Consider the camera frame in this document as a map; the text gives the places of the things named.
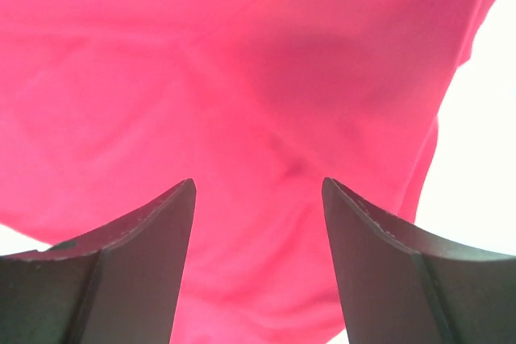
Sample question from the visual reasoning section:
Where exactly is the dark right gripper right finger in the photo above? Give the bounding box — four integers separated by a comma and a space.
322, 178, 515, 344

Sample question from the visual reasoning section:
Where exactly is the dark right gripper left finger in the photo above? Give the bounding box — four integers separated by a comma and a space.
1, 179, 196, 344

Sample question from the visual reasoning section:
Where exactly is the crimson pink t shirt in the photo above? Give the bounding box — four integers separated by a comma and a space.
1, 0, 495, 343

